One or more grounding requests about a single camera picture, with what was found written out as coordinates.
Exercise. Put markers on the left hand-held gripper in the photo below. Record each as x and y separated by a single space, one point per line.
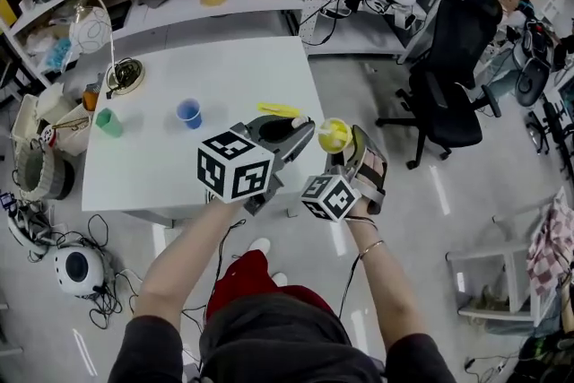
235 168

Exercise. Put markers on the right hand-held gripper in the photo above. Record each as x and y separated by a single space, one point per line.
329 197

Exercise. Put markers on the yellow plastic cup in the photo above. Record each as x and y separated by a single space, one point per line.
325 143

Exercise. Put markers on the person's right forearm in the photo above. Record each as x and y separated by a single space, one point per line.
388 296

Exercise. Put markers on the person's left forearm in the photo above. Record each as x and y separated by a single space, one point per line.
179 264

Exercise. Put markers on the blue plastic cup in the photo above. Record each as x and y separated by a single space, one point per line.
189 116

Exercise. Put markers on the green plastic cup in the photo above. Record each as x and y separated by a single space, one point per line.
109 123

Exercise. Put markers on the person's right hand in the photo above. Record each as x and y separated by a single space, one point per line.
373 168

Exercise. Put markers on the black office chair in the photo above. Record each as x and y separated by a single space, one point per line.
448 94

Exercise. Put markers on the person's left white shoe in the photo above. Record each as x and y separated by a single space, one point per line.
260 246

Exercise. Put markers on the person's white shoe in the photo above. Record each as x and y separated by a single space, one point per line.
260 246
279 279

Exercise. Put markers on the long white shelf unit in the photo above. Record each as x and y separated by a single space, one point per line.
242 2

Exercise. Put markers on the person's right white shoe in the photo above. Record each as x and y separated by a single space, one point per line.
279 279

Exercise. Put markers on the person's red trousers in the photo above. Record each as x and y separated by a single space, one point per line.
251 282

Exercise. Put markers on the orange jar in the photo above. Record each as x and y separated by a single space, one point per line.
90 99

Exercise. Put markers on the black flat box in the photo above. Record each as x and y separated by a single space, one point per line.
120 14

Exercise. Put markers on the white slatted basket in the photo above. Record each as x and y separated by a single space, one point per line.
74 134

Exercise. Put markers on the person's dark grey shirt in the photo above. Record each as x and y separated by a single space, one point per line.
278 345

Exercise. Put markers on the white globe brass desk lamp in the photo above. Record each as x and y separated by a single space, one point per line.
89 29

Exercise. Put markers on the pink checkered cloth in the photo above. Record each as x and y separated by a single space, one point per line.
549 255

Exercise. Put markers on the red white dotted can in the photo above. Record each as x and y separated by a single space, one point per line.
50 136

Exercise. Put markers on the bag of blue packets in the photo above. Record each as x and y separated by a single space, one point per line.
58 54

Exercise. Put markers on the grey woven basket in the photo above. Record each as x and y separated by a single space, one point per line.
42 172

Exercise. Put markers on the white round floor device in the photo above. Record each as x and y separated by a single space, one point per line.
78 271

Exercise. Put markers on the white storage bin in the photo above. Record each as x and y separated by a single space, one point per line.
24 121

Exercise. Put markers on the small black blue gadget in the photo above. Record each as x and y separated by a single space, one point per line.
7 200

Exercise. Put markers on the white metal-frame table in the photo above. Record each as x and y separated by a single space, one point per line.
489 253

